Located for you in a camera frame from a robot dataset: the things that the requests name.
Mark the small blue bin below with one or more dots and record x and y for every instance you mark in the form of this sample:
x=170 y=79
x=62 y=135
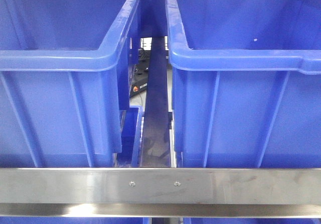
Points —
x=130 y=123

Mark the blue plastic bin front right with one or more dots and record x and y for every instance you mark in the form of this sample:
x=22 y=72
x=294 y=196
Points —
x=246 y=82

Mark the blue plastic bin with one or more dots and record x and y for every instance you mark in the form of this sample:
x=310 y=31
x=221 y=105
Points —
x=246 y=82
x=65 y=80

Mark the blue plastic bin front left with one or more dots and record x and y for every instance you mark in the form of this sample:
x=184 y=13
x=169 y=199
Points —
x=65 y=80

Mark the steel centre divider rail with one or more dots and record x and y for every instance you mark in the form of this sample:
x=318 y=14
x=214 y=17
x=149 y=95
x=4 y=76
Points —
x=155 y=150

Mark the steel shelf front rail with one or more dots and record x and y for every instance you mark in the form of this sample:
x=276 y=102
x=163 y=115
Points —
x=160 y=192

